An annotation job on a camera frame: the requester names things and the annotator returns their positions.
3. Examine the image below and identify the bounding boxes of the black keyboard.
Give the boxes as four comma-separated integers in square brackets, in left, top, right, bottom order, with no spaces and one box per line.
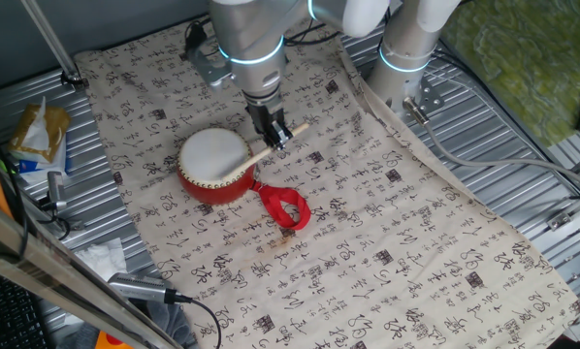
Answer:
[0,265,53,349]

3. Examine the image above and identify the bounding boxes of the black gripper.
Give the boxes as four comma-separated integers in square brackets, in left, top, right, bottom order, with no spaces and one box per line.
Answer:
[244,95,295,149]

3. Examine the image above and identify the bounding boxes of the wooden drumstick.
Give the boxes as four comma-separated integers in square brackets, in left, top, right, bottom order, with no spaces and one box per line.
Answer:
[220,121,311,183]

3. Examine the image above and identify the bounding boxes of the red drum with white skin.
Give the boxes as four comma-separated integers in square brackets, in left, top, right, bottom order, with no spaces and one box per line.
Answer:
[175,126,258,206]

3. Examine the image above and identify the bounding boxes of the yellow tissue pack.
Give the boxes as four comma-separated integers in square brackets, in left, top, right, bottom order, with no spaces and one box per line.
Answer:
[7,96,72,185]

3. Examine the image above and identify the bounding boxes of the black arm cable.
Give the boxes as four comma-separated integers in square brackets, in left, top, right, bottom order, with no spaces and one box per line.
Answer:
[282,18,342,49]

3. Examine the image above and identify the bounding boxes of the long silver camera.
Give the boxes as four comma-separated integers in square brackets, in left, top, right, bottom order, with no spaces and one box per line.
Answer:
[107,272,177,305]

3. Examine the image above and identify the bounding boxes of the beige calligraphy print cloth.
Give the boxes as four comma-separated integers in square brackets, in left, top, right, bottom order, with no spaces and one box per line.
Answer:
[74,14,580,349]

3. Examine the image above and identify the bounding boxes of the red ribbon strap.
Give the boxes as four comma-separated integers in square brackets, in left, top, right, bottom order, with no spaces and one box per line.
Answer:
[250,179,312,232]

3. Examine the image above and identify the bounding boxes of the aluminium frame bar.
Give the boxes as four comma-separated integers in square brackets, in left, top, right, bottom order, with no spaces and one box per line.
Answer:
[0,193,184,349]

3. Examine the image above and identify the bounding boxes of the small silver camera on mount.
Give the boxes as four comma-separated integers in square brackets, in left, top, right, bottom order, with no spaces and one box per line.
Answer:
[37,170,85,232]

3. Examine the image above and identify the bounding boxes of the grey metal pole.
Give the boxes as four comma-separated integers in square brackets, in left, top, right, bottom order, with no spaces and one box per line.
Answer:
[20,0,88,89]

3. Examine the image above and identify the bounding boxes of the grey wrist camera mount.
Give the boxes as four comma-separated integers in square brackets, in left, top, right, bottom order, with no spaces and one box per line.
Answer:
[182,18,233,91]

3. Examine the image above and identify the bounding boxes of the aluminium profile bracket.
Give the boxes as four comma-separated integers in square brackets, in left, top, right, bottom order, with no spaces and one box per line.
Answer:
[546,144,580,232]

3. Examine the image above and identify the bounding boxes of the orange emergency stop box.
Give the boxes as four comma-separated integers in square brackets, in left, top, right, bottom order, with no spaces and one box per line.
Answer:
[94,331,136,349]

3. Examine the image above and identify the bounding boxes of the black camera cable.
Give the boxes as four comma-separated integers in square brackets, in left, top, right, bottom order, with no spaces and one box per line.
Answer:
[163,289,222,349]

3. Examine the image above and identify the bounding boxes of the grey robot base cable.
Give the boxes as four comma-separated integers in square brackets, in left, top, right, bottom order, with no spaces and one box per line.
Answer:
[403,96,580,193]

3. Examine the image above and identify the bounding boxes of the green yellow mat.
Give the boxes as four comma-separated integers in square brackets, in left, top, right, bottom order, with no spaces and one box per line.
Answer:
[437,0,580,149]

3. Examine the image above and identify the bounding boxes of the white crumpled tissue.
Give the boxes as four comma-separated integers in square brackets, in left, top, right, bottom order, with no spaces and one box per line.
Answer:
[74,237,129,282]

